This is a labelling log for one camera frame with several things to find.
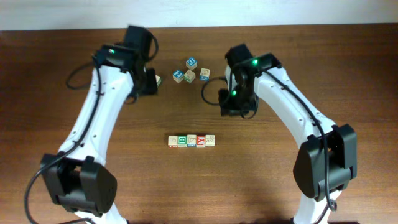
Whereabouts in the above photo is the red Y block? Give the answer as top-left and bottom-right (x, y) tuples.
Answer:
(196, 135), (206, 147)

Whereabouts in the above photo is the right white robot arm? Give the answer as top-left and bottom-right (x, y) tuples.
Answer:
(219, 51), (358, 223)

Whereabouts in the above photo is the wooden block blue J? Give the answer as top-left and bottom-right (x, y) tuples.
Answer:
(187, 134), (197, 147)

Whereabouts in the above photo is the plain wooden block centre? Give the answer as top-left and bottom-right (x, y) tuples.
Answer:
(184, 70), (196, 83)

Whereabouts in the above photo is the wooden leaf E block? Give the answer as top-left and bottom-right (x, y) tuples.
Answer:
(205, 134), (216, 147)

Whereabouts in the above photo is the blue C block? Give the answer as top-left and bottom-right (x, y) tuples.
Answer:
(185, 57), (198, 70)

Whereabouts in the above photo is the wooden block blue base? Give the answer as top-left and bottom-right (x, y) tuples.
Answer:
(200, 68), (210, 81)

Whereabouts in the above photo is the blue letter block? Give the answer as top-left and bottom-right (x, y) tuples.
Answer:
(172, 70), (184, 83)

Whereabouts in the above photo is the wooden block green side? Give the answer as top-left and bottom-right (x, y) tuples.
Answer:
(155, 75), (162, 86)

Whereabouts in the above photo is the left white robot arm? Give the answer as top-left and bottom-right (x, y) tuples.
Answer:
(40, 45), (157, 223)

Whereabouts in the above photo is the wooden block red side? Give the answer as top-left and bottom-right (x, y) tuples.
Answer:
(168, 136), (178, 148)

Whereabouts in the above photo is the green B block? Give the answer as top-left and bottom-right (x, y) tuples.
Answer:
(177, 136), (187, 147)

